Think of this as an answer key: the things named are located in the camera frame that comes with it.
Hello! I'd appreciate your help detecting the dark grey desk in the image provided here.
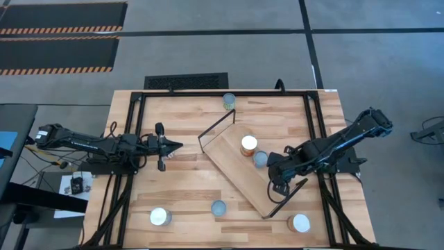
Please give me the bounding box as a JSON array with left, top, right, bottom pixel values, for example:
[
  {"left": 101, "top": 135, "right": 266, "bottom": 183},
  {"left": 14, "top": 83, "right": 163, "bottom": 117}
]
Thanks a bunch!
[{"left": 0, "top": 103, "right": 39, "bottom": 209}]

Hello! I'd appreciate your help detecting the white paper sheet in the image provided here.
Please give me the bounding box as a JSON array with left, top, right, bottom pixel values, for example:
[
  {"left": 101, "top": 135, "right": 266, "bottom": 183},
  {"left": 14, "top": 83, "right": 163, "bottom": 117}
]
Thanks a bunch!
[{"left": 58, "top": 173, "right": 94, "bottom": 201}]

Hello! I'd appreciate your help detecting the black floor grille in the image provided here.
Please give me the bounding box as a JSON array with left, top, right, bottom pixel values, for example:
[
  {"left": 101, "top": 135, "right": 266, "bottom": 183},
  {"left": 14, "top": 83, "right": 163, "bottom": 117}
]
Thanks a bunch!
[{"left": 144, "top": 72, "right": 230, "bottom": 90}]

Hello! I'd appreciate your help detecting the tall orange corn can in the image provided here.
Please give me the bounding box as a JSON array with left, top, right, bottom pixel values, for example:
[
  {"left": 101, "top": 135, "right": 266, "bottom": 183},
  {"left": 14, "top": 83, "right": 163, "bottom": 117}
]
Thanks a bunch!
[
  {"left": 149, "top": 207, "right": 173, "bottom": 227},
  {"left": 240, "top": 135, "right": 259, "bottom": 157}
]

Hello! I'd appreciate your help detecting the black floor stand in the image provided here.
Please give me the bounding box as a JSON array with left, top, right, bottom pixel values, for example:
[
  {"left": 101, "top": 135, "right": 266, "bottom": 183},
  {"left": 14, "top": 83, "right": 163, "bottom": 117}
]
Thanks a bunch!
[{"left": 410, "top": 116, "right": 444, "bottom": 145}]

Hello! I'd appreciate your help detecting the small black device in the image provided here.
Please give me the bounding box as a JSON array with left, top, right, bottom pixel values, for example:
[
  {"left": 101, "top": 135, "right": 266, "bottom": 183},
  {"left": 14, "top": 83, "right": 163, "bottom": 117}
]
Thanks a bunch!
[{"left": 70, "top": 176, "right": 84, "bottom": 194}]

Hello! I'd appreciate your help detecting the black hazard-striped floor mat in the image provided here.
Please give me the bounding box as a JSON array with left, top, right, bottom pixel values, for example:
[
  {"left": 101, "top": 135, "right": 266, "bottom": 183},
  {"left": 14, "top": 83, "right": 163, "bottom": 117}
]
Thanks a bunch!
[
  {"left": 0, "top": 1, "right": 128, "bottom": 35},
  {"left": 0, "top": 36, "right": 121, "bottom": 76}
]

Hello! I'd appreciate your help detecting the wooden shelf with black legs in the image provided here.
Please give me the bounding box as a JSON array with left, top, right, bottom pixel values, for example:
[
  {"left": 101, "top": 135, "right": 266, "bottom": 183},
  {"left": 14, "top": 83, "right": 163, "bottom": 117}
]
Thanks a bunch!
[{"left": 197, "top": 109, "right": 309, "bottom": 219}]

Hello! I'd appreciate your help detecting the short mandarin oranges can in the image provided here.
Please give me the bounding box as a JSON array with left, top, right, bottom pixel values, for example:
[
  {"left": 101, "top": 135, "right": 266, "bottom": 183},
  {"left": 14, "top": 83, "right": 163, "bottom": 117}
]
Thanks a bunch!
[{"left": 210, "top": 199, "right": 228, "bottom": 217}]

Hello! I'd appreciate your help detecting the blue screen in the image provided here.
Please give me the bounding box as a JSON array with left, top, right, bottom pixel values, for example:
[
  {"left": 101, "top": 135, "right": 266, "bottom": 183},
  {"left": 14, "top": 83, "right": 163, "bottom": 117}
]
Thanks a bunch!
[{"left": 0, "top": 131, "right": 18, "bottom": 167}]

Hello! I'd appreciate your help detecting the short teal pink can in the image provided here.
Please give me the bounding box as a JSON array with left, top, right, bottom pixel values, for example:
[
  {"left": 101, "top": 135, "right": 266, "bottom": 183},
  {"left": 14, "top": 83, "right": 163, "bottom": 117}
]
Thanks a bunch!
[{"left": 253, "top": 151, "right": 269, "bottom": 169}]

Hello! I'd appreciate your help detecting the yellow floor cable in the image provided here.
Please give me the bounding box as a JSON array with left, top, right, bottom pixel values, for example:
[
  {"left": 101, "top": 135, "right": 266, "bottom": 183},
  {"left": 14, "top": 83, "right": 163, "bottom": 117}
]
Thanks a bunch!
[{"left": 24, "top": 144, "right": 60, "bottom": 164}]

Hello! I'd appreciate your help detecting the black desk foot bar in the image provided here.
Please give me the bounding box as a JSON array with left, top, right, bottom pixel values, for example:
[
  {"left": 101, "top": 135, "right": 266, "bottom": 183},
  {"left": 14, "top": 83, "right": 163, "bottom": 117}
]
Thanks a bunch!
[{"left": 0, "top": 181, "right": 88, "bottom": 213}]

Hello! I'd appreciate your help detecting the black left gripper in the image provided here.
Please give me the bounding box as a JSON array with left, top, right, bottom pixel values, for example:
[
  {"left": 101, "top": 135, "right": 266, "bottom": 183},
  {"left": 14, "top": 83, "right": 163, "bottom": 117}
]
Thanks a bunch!
[{"left": 148, "top": 123, "right": 184, "bottom": 172}]

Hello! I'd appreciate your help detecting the black aluminium table frame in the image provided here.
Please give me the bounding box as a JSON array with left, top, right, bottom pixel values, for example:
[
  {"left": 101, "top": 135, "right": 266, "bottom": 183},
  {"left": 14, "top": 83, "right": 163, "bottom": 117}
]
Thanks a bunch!
[{"left": 81, "top": 89, "right": 379, "bottom": 250}]

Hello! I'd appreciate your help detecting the short green peas can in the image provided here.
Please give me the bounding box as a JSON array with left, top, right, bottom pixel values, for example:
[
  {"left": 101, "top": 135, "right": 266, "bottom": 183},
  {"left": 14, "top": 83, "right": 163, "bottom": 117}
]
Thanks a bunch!
[{"left": 222, "top": 92, "right": 237, "bottom": 111}]

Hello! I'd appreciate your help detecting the tall grey peach can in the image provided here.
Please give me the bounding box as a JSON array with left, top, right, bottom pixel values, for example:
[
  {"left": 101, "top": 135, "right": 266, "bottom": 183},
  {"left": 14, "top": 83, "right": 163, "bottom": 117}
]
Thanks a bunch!
[{"left": 287, "top": 213, "right": 311, "bottom": 234}]

